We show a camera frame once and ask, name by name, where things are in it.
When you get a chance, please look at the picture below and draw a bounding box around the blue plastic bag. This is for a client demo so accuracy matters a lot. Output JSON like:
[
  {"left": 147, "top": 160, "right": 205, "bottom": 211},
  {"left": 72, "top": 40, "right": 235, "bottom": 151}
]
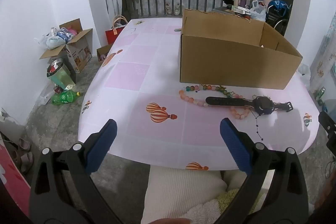
[{"left": 56, "top": 26, "right": 79, "bottom": 42}]

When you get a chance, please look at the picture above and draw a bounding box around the red board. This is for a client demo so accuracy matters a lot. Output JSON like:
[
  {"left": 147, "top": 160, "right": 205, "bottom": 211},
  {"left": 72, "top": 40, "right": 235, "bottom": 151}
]
[{"left": 0, "top": 145, "right": 30, "bottom": 216}]

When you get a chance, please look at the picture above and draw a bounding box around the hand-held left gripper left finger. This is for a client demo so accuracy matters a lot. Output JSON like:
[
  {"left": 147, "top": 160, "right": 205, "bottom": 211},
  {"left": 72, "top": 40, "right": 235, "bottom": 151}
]
[{"left": 29, "top": 119, "right": 118, "bottom": 224}]

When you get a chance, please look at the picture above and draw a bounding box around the white plastic bag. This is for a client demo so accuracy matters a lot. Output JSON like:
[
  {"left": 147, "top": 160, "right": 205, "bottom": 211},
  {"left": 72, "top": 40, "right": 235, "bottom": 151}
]
[
  {"left": 34, "top": 28, "right": 66, "bottom": 50},
  {"left": 249, "top": 0, "right": 267, "bottom": 21}
]

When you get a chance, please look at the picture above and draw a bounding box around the small brown cardboard box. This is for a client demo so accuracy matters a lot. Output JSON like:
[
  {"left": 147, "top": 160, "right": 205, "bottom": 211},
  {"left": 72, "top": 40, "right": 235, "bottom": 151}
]
[{"left": 96, "top": 43, "right": 114, "bottom": 64}]

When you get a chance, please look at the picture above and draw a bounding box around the black wristwatch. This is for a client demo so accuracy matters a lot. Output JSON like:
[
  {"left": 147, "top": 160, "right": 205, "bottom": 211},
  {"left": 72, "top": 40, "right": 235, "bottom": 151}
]
[{"left": 205, "top": 95, "right": 294, "bottom": 116}]

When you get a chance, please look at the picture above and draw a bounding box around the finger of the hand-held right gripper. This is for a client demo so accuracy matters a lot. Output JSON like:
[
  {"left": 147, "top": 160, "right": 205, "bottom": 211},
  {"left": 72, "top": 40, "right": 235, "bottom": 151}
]
[{"left": 318, "top": 111, "right": 336, "bottom": 138}]

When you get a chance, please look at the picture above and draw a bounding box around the printed white panel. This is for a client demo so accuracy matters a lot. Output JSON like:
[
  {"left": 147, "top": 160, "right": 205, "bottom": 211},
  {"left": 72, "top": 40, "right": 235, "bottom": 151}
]
[{"left": 310, "top": 53, "right": 336, "bottom": 101}]

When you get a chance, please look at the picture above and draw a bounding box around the multicoloured bead bracelet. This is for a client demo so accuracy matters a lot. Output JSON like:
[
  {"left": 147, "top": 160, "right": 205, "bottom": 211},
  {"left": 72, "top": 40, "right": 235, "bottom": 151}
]
[{"left": 185, "top": 84, "right": 235, "bottom": 98}]

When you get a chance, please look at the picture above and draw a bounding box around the teal floral cloth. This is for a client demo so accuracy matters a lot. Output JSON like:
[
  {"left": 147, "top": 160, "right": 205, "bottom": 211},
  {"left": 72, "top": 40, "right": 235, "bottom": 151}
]
[{"left": 322, "top": 27, "right": 336, "bottom": 59}]

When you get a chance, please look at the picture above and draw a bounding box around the large brown cardboard box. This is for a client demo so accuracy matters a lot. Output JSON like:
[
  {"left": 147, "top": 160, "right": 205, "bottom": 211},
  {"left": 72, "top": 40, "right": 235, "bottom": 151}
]
[{"left": 180, "top": 9, "right": 303, "bottom": 90}]

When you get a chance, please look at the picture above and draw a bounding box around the green plastic bottle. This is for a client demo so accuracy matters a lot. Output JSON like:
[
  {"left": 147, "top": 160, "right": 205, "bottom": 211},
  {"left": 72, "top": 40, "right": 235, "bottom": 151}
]
[{"left": 51, "top": 91, "right": 83, "bottom": 105}]

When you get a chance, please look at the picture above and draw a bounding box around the pink bead bracelet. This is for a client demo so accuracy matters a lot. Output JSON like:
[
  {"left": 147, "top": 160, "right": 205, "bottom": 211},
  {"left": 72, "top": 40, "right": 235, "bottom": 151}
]
[{"left": 179, "top": 90, "right": 251, "bottom": 120}]

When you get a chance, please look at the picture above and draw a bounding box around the black stroller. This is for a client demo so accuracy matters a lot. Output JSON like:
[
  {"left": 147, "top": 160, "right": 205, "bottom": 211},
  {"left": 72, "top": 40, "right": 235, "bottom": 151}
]
[{"left": 266, "top": 11, "right": 290, "bottom": 33}]

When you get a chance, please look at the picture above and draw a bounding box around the green waste bin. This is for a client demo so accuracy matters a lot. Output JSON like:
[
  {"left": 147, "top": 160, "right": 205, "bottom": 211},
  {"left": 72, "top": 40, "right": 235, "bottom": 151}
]
[{"left": 46, "top": 58, "right": 76, "bottom": 90}]

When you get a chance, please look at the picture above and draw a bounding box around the open printed cardboard box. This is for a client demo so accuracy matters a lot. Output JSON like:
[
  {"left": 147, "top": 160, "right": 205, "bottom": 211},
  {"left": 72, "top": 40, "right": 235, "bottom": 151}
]
[{"left": 40, "top": 18, "right": 93, "bottom": 74}]

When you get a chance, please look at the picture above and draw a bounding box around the pink slipper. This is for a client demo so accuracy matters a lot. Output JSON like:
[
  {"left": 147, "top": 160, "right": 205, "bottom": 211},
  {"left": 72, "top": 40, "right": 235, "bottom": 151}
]
[
  {"left": 18, "top": 138, "right": 32, "bottom": 151},
  {"left": 20, "top": 152, "right": 34, "bottom": 175}
]

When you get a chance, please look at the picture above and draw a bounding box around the red gift bag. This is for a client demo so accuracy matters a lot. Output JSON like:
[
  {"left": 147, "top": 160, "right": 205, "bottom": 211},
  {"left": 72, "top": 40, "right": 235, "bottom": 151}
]
[{"left": 105, "top": 15, "right": 129, "bottom": 45}]

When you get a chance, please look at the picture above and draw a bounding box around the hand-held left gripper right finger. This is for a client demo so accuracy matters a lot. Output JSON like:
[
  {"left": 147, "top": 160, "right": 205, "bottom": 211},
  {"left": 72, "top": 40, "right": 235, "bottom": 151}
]
[{"left": 220, "top": 118, "right": 310, "bottom": 224}]

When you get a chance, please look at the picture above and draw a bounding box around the white knit garment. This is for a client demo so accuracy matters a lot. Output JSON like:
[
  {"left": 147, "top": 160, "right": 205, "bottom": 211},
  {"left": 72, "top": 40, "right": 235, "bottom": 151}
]
[{"left": 142, "top": 166, "right": 229, "bottom": 224}]

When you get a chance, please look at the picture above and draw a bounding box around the fluffy white green robe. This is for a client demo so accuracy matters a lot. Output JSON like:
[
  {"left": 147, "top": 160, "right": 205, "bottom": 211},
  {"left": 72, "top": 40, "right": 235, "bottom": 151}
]
[{"left": 184, "top": 187, "right": 263, "bottom": 224}]

